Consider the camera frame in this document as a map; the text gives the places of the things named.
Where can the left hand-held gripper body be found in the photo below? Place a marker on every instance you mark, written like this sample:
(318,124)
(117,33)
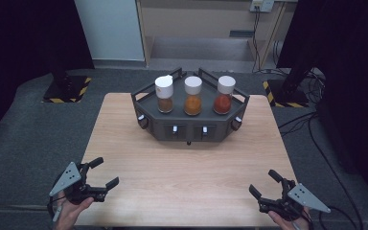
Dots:
(68,179)

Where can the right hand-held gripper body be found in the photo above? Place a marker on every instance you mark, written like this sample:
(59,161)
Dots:
(310,198)

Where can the red spice jar white lid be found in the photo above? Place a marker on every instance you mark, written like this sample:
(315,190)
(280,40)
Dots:
(224,94)

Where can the dark grey corner rack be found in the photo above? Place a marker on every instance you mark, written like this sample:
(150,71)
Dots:
(188,123)

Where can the brown spice jar flip lid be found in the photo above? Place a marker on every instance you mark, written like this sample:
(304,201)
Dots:
(164,92)

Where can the orange spice jar white lid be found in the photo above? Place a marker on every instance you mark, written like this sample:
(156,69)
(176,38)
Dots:
(193,96)

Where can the person's left hand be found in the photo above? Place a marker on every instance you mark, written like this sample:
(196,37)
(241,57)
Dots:
(70,212)

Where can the person's right hand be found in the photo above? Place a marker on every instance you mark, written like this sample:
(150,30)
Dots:
(284,223)

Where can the striped black stand base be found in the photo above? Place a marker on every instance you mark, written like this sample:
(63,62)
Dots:
(286,94)
(65,89)

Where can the white panel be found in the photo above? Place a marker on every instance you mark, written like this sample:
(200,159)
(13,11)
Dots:
(110,28)

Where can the black curtain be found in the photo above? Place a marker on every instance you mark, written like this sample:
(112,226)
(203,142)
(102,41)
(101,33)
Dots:
(351,64)
(19,38)

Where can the wooden cabinet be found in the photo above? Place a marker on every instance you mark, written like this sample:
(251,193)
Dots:
(204,22)

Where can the white power strip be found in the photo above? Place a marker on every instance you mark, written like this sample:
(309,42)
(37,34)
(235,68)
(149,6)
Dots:
(262,5)

